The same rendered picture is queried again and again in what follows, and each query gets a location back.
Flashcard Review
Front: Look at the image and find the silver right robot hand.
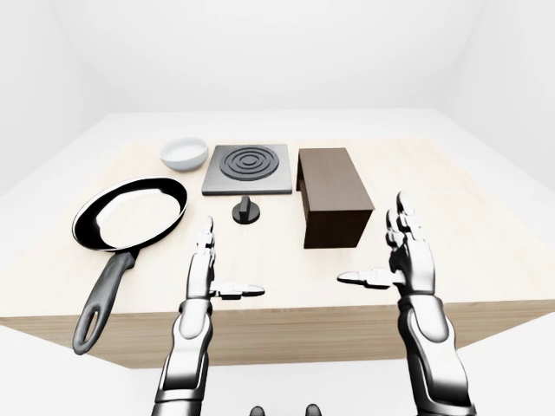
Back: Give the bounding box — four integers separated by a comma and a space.
336, 191, 438, 299

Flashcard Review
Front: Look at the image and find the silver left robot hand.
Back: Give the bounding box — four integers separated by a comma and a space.
185, 216, 266, 302

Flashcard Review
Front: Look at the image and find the round black stove knob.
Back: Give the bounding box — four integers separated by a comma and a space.
232, 195, 262, 225

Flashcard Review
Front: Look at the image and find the flat dark stove plate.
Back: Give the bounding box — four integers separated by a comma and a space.
201, 144, 293, 197

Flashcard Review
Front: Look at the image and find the black frying pan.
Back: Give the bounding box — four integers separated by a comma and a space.
71, 176, 190, 356

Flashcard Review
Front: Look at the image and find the dark brown wooden box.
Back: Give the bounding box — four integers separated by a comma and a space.
296, 147, 375, 250

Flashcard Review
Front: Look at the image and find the white bowl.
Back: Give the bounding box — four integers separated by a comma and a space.
160, 137, 210, 172

